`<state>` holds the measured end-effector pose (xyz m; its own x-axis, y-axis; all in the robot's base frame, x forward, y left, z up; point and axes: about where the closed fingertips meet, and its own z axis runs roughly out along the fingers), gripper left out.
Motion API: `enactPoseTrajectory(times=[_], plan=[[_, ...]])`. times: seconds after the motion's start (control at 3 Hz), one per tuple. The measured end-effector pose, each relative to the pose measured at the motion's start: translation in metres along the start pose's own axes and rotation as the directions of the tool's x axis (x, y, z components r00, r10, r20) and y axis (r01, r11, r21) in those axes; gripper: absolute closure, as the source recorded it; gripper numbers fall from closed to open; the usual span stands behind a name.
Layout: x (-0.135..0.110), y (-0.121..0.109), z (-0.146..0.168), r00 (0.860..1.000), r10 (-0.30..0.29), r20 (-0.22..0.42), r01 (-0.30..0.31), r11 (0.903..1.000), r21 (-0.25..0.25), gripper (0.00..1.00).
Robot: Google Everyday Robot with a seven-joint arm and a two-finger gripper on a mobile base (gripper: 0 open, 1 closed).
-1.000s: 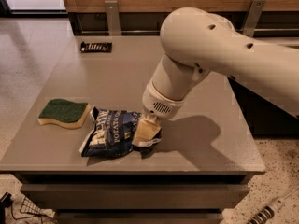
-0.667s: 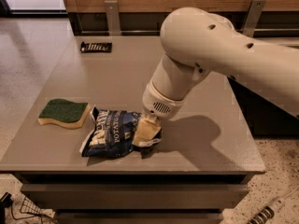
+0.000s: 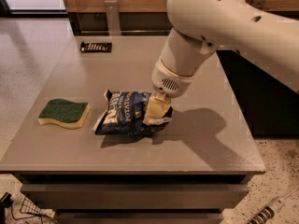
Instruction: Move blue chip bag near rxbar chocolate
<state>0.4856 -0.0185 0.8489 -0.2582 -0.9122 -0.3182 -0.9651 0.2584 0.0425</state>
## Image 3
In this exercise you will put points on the grey drawer cabinet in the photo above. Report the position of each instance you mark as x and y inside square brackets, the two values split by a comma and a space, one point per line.
[135, 199]

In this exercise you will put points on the white power strip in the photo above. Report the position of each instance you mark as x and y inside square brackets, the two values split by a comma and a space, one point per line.
[270, 209]

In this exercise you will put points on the left metal bracket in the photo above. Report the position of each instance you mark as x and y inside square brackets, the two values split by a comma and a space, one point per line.
[113, 18]

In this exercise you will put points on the blue potato chip bag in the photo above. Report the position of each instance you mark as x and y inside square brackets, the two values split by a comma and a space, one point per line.
[125, 113]

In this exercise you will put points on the right metal bracket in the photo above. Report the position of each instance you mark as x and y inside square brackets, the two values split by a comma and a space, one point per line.
[258, 3]

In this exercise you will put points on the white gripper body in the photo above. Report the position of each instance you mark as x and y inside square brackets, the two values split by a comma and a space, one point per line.
[169, 80]

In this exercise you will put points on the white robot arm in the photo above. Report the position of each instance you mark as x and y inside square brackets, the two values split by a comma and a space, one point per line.
[200, 27]

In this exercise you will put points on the black wire basket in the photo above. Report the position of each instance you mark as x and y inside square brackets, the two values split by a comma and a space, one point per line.
[24, 211]

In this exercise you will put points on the green and yellow sponge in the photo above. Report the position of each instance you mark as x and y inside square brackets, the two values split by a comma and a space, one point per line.
[64, 113]

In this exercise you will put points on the metal bracket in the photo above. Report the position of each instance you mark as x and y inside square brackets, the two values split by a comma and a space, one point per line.
[258, 3]
[113, 18]

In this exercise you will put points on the dark rxbar chocolate bar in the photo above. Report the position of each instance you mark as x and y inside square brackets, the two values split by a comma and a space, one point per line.
[96, 47]

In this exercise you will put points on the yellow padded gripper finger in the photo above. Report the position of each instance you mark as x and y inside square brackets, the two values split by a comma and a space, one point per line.
[158, 106]

